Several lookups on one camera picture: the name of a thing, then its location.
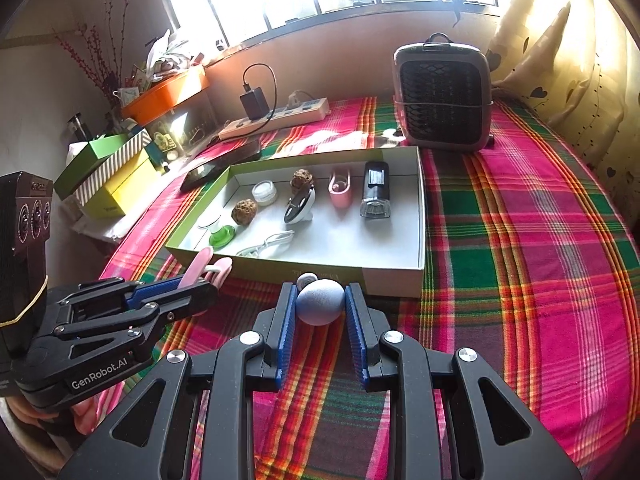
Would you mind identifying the yellow cardboard box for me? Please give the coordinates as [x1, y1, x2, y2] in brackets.
[81, 150, 160, 219]

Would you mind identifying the black charger with cable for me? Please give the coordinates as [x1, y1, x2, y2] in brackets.
[240, 62, 278, 136]

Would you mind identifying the white egg-shaped gadget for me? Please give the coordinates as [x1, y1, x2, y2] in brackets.
[284, 184, 316, 226]

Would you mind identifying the black bike light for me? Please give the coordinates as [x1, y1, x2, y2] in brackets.
[360, 162, 390, 219]

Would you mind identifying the white power strip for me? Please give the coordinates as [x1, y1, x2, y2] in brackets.
[218, 98, 331, 141]

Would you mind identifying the small pink desk heater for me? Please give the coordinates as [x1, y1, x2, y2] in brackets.
[393, 32, 492, 152]

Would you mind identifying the pink earhook headphone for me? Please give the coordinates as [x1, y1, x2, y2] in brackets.
[328, 169, 352, 210]

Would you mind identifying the brown walnut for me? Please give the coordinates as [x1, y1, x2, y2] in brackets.
[231, 198, 258, 226]
[290, 168, 314, 195]

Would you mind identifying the plaid tablecloth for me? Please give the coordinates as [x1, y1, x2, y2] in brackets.
[74, 95, 640, 480]

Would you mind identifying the small green carton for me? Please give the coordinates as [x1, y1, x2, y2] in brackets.
[154, 131, 180, 162]

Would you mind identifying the small clear cream jar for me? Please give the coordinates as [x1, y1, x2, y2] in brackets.
[252, 180, 278, 207]

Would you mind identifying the black camera unit left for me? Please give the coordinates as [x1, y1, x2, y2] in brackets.
[1, 171, 53, 359]

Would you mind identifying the striped cardboard box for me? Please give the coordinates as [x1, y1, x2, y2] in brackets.
[74, 129, 152, 206]

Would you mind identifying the green thread spool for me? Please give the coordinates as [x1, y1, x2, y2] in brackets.
[208, 224, 236, 252]

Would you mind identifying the green tissue box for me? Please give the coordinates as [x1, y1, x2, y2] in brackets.
[54, 134, 128, 200]

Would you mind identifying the black smartphone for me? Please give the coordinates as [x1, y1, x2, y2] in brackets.
[180, 140, 262, 193]

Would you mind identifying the cream heart-pattern curtain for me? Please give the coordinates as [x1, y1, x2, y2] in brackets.
[486, 0, 639, 226]

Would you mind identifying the shallow green cardboard box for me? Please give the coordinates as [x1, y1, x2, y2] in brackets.
[165, 148, 426, 298]

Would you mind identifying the grey round ball gadget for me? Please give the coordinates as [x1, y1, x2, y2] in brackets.
[295, 272, 345, 326]

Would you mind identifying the orange plastic tray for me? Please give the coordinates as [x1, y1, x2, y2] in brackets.
[122, 65, 209, 126]

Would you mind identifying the white cable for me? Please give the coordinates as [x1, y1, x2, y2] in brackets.
[234, 228, 296, 259]

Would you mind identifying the pink clip case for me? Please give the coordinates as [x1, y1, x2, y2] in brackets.
[178, 246, 233, 289]

